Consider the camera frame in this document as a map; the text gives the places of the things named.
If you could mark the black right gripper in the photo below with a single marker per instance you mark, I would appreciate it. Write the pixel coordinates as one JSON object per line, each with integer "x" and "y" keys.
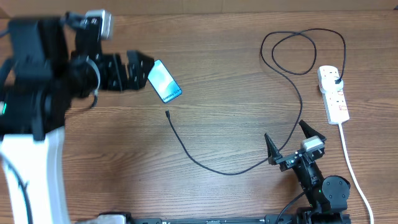
{"x": 286, "y": 160}

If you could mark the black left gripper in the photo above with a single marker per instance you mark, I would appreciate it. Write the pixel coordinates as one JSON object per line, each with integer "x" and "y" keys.
{"x": 136, "y": 79}

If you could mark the blue screen Galaxy smartphone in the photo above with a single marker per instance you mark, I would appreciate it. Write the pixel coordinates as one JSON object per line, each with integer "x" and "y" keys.
{"x": 163, "y": 82}

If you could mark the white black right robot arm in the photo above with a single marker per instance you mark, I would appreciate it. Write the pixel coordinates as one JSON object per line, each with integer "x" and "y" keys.
{"x": 323, "y": 199}

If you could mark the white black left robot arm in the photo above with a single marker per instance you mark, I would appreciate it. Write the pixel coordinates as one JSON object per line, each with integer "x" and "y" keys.
{"x": 55, "y": 60}

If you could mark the white charger plug adapter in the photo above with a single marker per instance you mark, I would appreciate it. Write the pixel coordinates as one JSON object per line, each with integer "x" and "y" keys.
{"x": 328, "y": 85}

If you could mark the white power strip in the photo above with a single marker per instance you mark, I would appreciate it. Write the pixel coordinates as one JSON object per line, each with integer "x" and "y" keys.
{"x": 334, "y": 102}

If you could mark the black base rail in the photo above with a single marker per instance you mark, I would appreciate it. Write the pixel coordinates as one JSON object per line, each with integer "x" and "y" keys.
{"x": 217, "y": 220}

